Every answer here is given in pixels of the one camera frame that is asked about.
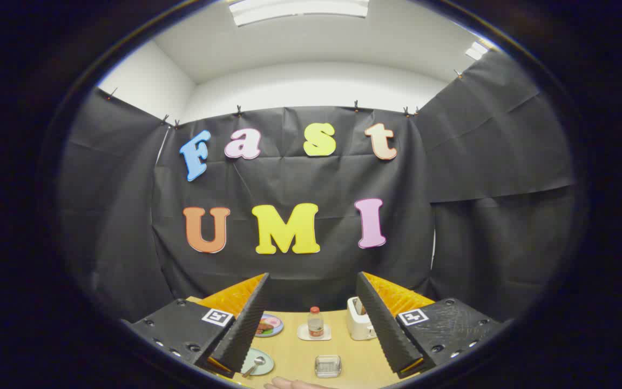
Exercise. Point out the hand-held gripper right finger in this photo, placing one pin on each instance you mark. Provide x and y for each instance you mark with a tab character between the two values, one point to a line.
381	324

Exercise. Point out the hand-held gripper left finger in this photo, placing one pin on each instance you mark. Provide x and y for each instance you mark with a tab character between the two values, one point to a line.
246	324

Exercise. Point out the brown meat slice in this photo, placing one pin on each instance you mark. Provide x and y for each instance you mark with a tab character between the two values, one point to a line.
264	326

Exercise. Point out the white toaster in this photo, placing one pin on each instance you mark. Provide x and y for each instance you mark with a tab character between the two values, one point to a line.
358	327

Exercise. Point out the toast slice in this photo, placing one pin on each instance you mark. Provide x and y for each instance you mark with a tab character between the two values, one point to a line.
362	307

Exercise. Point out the blue plate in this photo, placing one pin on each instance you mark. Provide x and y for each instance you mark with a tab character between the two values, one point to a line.
273	325

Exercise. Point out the pale green plate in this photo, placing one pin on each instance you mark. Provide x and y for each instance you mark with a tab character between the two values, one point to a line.
265	364

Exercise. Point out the white square coaster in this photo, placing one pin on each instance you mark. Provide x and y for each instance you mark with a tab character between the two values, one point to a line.
302	334

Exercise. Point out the clear bottle with red cap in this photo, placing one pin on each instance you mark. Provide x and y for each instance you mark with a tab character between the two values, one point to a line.
316	323

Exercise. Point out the small ceiling light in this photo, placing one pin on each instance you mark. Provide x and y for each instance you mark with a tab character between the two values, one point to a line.
476	50

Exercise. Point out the long ceiling light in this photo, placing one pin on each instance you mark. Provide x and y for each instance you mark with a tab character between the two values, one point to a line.
300	9

